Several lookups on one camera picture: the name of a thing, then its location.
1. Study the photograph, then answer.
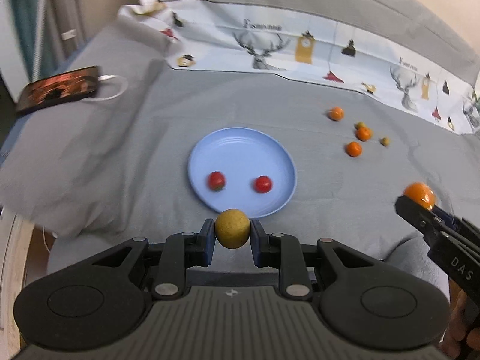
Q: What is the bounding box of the orange kumquat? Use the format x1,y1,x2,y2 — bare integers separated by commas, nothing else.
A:
355,127,373,141
345,141,363,158
403,182,436,211
328,106,344,121

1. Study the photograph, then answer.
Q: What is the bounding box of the yellow-green round fruit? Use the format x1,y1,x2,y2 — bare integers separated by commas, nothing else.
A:
215,209,250,250

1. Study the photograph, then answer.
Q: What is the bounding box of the person's right hand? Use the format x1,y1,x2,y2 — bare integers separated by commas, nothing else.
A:
439,280,480,359

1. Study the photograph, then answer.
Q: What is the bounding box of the right red cherry tomato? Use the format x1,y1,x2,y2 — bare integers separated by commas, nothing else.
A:
254,175,272,194

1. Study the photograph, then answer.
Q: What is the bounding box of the red cherry tomato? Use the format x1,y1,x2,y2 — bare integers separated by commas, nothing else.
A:
254,175,272,194
208,171,226,192

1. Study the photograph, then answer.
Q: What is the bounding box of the grey bed sheet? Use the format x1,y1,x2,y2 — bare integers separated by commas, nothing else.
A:
1,16,479,289

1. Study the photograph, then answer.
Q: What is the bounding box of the left red cherry tomato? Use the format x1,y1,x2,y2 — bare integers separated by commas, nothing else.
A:
208,171,226,192

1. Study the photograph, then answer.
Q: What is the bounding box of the blue round plate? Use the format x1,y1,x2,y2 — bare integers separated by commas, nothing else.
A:
187,127,298,219

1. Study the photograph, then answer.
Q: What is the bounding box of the black smartphone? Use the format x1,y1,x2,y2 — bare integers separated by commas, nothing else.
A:
16,66,101,116

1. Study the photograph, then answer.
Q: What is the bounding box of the white deer print cloth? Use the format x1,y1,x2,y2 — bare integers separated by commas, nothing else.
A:
118,0,479,134

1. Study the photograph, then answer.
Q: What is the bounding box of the white charging cable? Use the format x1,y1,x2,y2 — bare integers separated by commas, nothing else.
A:
79,74,130,103

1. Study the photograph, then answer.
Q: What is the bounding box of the braided steamer hose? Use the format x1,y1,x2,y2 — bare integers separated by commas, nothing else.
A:
31,0,50,82

